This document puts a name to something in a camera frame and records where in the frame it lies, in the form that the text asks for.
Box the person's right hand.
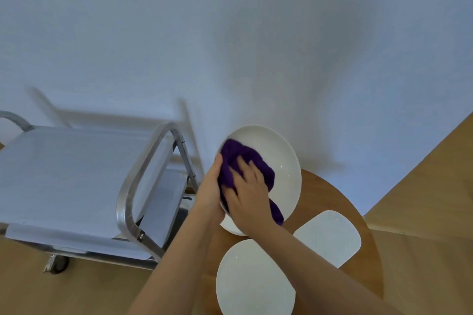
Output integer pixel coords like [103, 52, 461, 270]
[221, 156, 285, 238]

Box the person's left hand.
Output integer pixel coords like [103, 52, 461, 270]
[194, 153, 226, 225]

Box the stack of white round plates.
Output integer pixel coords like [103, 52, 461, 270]
[220, 213, 246, 237]

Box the white round dinner plate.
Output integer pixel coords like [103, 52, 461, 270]
[218, 125, 303, 218]
[215, 239, 296, 315]

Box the purple cleaning cloth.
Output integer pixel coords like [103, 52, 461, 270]
[217, 138, 284, 226]

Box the stack of white rectangular plates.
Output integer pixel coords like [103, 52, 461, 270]
[293, 210, 362, 269]

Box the steel three-tier cart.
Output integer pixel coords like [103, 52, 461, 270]
[0, 111, 200, 275]

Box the person's left forearm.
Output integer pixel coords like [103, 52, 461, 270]
[127, 211, 222, 315]

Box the person's right forearm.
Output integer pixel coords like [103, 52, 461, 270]
[255, 226, 404, 315]

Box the round wooden side table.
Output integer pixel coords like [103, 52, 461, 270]
[199, 169, 384, 315]

